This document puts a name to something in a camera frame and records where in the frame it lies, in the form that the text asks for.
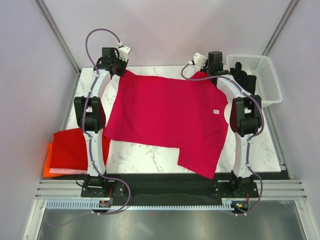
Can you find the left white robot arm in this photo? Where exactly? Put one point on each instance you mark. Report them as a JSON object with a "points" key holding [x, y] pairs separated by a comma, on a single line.
{"points": [[91, 118]]}

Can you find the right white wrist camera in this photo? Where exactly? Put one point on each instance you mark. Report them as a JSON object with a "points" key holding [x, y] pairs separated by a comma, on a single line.
{"points": [[198, 60]]}

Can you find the aluminium frame rail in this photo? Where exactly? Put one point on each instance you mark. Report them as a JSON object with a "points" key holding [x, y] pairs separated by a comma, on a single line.
{"points": [[268, 190]]}

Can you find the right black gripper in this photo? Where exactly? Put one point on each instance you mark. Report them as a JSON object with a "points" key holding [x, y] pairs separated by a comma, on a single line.
{"points": [[204, 69]]}

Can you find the red folded t shirt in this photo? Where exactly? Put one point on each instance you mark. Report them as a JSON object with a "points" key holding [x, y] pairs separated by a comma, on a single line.
{"points": [[74, 141]]}

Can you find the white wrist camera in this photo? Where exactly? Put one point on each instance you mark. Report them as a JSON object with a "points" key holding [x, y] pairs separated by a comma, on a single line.
{"points": [[124, 52], [198, 60]]}

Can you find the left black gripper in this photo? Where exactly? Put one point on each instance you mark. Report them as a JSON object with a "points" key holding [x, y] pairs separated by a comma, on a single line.
{"points": [[124, 65]]}

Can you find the white plastic basket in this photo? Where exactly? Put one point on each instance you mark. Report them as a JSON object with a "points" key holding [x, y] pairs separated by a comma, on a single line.
{"points": [[267, 84]]}

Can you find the magenta t shirt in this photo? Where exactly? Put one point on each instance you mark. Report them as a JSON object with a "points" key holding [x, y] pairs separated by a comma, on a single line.
{"points": [[173, 113]]}

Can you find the white slotted cable duct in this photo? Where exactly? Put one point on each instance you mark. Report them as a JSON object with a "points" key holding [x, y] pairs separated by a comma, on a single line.
{"points": [[100, 205]]}

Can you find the black t shirt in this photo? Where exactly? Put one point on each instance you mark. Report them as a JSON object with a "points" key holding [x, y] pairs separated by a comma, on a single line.
{"points": [[246, 81]]}

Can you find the orange folded t shirt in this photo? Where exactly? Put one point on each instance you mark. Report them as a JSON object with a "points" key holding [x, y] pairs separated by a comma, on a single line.
{"points": [[61, 162]]}

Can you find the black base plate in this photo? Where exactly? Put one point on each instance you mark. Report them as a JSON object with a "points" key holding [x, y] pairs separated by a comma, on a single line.
{"points": [[222, 185]]}

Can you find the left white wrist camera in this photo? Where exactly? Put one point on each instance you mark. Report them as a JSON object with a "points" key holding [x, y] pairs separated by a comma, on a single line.
{"points": [[124, 52]]}

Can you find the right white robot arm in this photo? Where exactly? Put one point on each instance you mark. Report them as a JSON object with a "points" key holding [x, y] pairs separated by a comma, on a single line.
{"points": [[246, 119]]}

